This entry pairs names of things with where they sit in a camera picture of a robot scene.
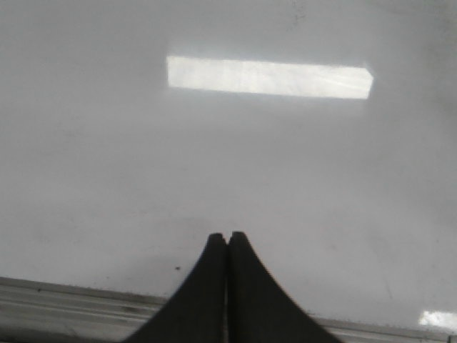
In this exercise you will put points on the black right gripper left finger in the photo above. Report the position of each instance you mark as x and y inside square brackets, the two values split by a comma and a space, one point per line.
[195, 313]

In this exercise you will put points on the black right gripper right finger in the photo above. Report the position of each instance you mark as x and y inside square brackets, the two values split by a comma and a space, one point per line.
[258, 309]

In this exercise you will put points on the white whiteboard with aluminium frame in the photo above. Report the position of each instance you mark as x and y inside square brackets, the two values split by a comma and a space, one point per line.
[324, 130]

